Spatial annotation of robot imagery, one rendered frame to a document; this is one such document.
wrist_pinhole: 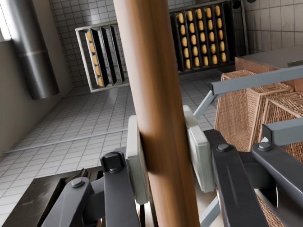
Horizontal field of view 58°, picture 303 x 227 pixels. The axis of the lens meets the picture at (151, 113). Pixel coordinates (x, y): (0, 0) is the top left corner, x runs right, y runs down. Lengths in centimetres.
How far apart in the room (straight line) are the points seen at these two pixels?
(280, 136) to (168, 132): 50
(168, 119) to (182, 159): 3
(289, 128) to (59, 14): 493
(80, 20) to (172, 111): 510
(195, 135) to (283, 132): 51
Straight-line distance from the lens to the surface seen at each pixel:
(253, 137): 131
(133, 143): 16
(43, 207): 175
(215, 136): 17
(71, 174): 199
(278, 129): 65
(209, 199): 143
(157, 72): 15
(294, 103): 112
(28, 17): 329
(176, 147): 17
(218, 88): 108
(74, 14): 527
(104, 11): 519
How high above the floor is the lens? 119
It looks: 1 degrees up
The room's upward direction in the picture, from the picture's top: 101 degrees counter-clockwise
